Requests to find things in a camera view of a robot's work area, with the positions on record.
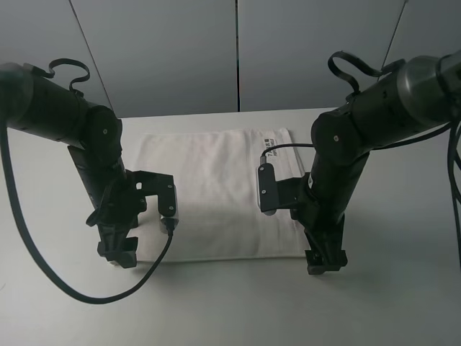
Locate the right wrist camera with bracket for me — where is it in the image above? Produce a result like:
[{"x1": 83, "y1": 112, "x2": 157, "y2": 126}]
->
[{"x1": 257, "y1": 163, "x2": 302, "y2": 216}]

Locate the white towel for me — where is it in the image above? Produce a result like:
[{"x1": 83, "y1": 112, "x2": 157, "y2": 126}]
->
[{"x1": 134, "y1": 128, "x2": 308, "y2": 263}]

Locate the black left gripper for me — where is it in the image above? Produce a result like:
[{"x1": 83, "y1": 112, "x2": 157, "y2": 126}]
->
[{"x1": 85, "y1": 172, "x2": 147, "y2": 267}]

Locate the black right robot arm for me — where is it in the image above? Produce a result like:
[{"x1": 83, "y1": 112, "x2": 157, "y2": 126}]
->
[{"x1": 291, "y1": 53, "x2": 460, "y2": 275}]

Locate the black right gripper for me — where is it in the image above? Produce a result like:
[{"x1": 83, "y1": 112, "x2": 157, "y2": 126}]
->
[{"x1": 290, "y1": 172, "x2": 348, "y2": 275}]

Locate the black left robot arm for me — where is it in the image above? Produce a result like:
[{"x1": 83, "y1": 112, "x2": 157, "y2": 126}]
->
[{"x1": 1, "y1": 63, "x2": 146, "y2": 268}]

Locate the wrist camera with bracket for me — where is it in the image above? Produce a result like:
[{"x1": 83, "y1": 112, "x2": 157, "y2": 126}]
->
[
  {"x1": 257, "y1": 163, "x2": 302, "y2": 216},
  {"x1": 133, "y1": 171, "x2": 179, "y2": 236}
]

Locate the black left camera cable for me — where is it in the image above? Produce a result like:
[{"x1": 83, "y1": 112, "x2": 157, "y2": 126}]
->
[{"x1": 0, "y1": 118, "x2": 176, "y2": 304}]

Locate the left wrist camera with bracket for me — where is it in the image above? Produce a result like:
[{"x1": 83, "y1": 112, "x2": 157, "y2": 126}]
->
[{"x1": 133, "y1": 171, "x2": 179, "y2": 236}]

